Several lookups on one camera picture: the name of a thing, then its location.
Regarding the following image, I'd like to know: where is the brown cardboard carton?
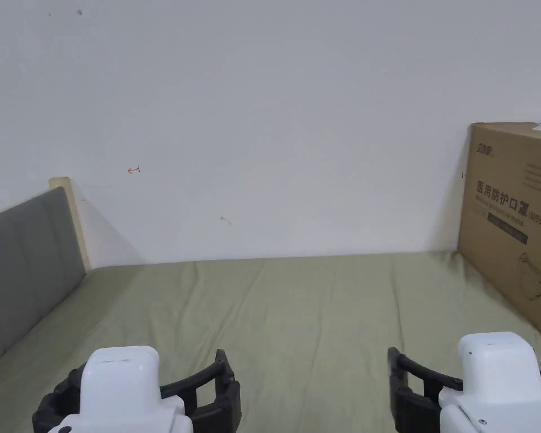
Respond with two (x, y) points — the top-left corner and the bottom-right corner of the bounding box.
(457, 121), (541, 348)

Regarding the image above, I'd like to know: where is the grey padded headboard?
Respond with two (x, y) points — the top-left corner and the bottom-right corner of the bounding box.
(0, 176), (94, 374)

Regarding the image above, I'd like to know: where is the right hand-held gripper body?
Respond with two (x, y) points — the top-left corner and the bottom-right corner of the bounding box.
(437, 332), (541, 433)

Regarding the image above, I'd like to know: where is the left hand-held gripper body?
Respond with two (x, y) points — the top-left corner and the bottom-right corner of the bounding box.
(57, 346), (193, 433)

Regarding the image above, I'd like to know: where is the bed with pale green sheet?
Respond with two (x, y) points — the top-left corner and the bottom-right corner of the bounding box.
(0, 251), (541, 433)

